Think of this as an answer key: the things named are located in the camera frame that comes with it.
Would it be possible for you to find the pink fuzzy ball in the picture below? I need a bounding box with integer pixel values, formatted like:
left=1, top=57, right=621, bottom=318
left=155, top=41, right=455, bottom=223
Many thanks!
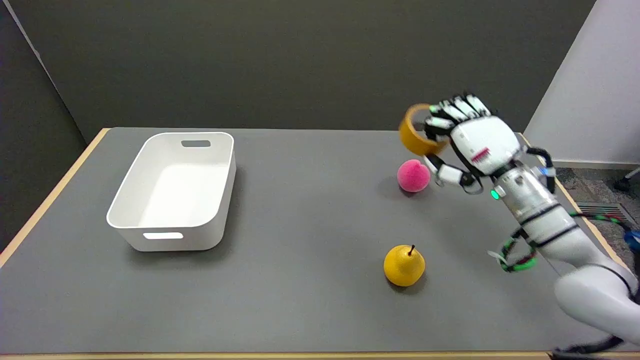
left=397, top=159, right=431, bottom=193

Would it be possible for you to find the white plastic box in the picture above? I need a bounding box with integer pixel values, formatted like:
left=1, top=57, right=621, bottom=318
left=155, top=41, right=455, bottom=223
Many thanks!
left=106, top=131, right=237, bottom=252

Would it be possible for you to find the black chair base caster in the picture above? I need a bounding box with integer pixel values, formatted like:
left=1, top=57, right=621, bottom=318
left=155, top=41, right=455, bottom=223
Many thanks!
left=614, top=167, right=640, bottom=194

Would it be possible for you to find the yellow tape roll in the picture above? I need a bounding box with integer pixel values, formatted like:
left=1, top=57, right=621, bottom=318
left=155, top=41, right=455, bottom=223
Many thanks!
left=398, top=103, right=449, bottom=156

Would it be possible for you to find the black green braided cable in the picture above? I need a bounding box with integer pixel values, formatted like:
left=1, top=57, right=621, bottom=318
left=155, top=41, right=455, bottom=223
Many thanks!
left=488, top=212, right=633, bottom=274

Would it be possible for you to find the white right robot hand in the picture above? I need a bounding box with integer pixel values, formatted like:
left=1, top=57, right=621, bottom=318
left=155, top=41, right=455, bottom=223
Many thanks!
left=423, top=93, right=522, bottom=195

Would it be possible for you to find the floor vent grille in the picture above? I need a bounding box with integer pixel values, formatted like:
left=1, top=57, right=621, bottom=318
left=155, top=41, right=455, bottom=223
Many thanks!
left=577, top=202, right=626, bottom=226

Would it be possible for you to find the yellow toy pear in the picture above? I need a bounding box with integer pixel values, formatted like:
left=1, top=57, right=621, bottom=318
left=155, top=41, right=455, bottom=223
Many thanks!
left=383, top=244, right=426, bottom=288

